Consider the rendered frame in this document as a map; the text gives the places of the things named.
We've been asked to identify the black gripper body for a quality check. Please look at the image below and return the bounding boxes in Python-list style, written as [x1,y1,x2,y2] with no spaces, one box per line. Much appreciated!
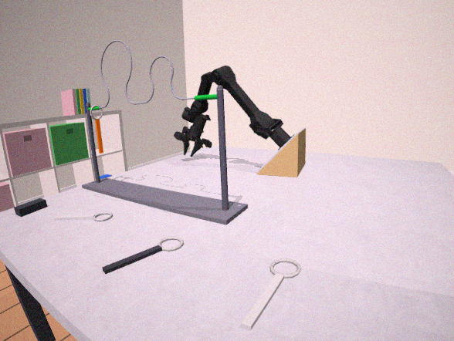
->
[174,125,212,148]

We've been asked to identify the orange handle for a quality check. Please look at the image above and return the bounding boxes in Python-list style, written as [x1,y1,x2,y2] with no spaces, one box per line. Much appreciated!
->
[90,105,103,154]

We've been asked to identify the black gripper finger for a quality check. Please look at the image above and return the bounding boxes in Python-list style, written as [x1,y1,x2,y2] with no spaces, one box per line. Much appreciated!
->
[190,142,203,157]
[183,141,189,154]

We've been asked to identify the dark grey handle with silver loop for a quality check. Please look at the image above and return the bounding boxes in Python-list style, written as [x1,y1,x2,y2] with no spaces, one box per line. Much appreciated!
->
[102,236,184,274]

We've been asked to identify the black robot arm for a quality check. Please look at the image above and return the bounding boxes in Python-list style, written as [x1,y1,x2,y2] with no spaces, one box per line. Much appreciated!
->
[181,66,291,150]

